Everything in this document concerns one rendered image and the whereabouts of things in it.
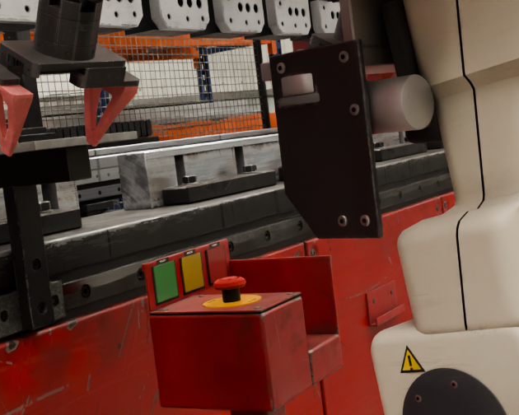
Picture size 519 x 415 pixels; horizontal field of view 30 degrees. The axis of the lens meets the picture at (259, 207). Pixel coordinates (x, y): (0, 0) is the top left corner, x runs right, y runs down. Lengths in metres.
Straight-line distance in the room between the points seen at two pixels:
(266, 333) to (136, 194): 0.59
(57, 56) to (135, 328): 0.59
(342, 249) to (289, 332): 0.81
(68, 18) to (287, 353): 0.49
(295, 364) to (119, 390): 0.30
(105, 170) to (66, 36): 1.08
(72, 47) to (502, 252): 0.42
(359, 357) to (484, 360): 1.26
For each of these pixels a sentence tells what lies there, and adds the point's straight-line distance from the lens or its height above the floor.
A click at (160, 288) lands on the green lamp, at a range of 1.22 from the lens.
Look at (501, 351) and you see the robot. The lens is 0.78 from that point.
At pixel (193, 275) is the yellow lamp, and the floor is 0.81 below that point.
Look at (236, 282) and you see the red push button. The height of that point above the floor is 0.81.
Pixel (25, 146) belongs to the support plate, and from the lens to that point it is 1.10.
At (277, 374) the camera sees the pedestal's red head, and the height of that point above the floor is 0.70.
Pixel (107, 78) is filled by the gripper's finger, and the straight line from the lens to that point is 0.94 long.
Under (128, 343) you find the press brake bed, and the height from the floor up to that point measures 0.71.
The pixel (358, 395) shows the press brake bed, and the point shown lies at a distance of 2.03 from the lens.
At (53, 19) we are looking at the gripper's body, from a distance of 0.91.
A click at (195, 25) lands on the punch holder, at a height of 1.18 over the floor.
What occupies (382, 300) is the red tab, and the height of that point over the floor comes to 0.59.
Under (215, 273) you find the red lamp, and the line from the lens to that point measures 1.32.
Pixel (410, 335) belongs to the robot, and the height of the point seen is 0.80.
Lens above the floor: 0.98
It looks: 4 degrees down
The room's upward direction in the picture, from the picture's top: 7 degrees counter-clockwise
